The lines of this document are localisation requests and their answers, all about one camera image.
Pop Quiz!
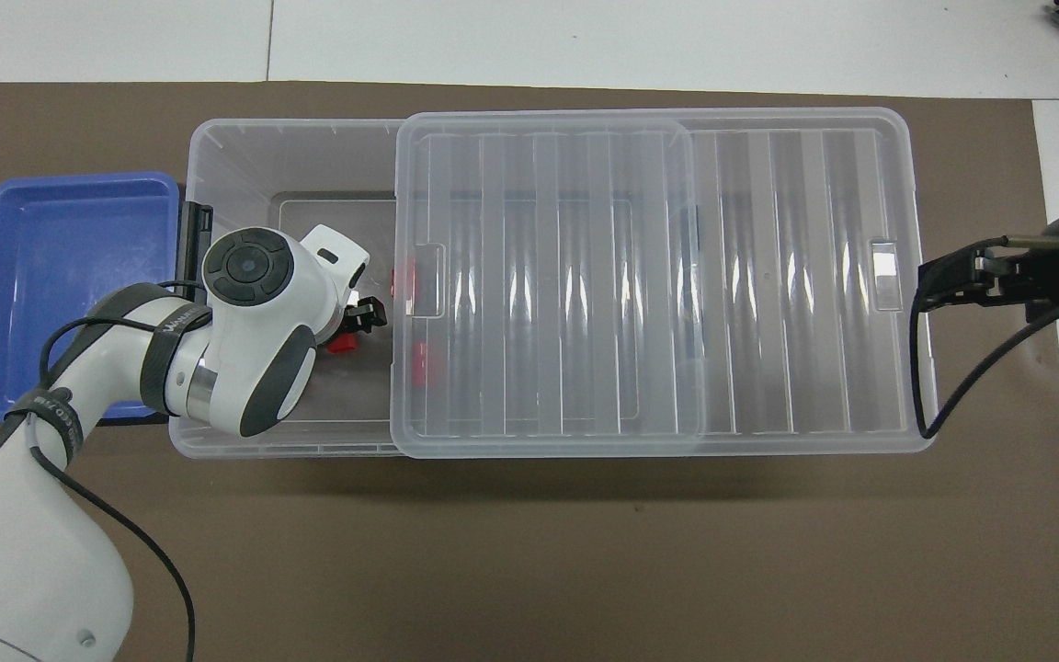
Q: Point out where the clear ribbed box lid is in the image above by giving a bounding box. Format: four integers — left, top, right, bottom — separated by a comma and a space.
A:
390, 108, 939, 458

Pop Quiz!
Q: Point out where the black box latch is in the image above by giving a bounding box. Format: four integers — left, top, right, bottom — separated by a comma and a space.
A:
178, 202, 215, 277

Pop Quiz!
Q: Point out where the clear plastic storage box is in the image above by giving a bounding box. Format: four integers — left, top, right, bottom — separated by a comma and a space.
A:
168, 118, 728, 458

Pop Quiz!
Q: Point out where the blue plastic tray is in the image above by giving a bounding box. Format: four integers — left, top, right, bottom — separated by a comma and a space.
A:
0, 172, 183, 426

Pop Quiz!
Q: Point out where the brown table mat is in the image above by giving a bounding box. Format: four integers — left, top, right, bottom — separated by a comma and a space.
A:
0, 81, 1059, 662

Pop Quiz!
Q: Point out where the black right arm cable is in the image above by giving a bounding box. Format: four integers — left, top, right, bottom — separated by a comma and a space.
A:
911, 234, 1059, 440

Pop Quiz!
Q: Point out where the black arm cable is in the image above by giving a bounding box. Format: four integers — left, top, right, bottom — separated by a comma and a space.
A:
911, 234, 1059, 440
28, 280, 218, 662

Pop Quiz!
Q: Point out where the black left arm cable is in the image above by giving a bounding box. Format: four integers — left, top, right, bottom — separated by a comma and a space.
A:
28, 280, 218, 662

